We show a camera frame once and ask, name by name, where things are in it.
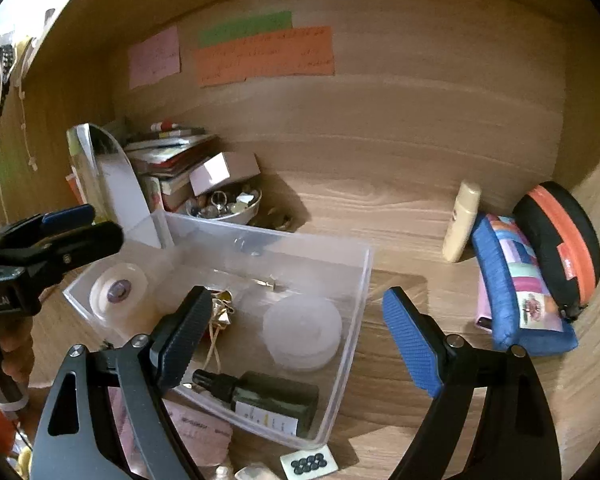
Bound person's left hand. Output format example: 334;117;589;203
0;316;35;387

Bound green sticky note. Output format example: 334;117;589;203
199;11;293;46

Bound cream lotion bottle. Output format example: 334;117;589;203
441;181;482;263

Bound beaded cord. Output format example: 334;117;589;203
17;80;38;171

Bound bowl of trinkets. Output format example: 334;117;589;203
185;185;263;226

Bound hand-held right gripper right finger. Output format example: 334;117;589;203
382;287;563;480

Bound orange sticky note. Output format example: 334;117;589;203
194;26;335;87

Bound dark spray bottle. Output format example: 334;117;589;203
192;369;320;438

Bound pink sticky note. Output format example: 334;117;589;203
128;26;182;90

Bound tan rubber band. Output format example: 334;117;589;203
200;320;231;376

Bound wooden desktop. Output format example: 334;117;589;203
27;160;600;480

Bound pink notebook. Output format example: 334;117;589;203
475;290;496;333

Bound white dotted mahjong tile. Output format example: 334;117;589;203
279;452;340;478

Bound clear plastic storage box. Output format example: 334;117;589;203
62;210;373;451

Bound gold binder clips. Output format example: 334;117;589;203
205;287;241;328

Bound round translucent plastic container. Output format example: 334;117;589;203
262;295;343;372

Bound stack of books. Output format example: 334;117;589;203
125;127;221;211

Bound blue patchwork pencil case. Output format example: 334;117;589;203
471;213;579;358

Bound small pink white box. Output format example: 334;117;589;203
189;151;261;197

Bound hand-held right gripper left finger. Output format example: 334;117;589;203
30;286;214;480

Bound black orange zip case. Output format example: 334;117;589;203
512;181;600;323

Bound clear acrylic stand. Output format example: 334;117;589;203
66;122;163;251

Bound pink printed paper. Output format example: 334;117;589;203
110;390;233;471

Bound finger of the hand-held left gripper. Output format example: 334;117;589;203
0;221;125;286
0;204;95;251

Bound clear tape roll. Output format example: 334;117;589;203
89;262;150;321

